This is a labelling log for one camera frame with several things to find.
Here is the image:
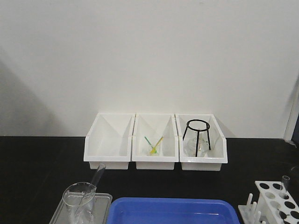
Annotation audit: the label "clear test tube in rack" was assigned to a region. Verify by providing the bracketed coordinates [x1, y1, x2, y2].
[280, 175, 290, 199]

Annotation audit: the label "white test tube rack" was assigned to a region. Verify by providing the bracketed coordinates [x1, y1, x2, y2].
[238, 181, 299, 224]

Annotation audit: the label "white middle storage bin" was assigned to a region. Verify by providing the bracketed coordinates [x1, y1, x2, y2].
[131, 113, 179, 170]

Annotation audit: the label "white storage bin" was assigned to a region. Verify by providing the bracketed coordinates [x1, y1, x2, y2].
[131, 113, 179, 170]
[84, 113, 135, 170]
[175, 114, 228, 171]

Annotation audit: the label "yellow green plastic sticks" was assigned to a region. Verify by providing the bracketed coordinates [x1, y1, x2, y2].
[144, 136, 164, 156]

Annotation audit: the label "white left storage bin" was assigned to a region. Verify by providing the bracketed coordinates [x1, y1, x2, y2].
[84, 113, 135, 170]

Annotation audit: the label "clear glass flask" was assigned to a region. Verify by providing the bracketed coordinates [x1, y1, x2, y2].
[184, 132, 209, 158]

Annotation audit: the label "white right storage bin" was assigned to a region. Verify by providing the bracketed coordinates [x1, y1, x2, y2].
[175, 114, 228, 171]

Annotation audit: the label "blue plastic tray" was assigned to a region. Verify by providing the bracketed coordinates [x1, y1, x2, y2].
[107, 197, 239, 224]

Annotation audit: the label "clear glass beaker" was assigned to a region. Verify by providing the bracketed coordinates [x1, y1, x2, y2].
[62, 182, 97, 224]

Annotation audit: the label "grey metal tray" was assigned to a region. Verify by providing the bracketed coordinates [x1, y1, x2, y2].
[50, 193, 112, 224]

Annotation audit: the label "black wire tripod stand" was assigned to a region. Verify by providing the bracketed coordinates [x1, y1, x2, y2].
[183, 119, 211, 157]

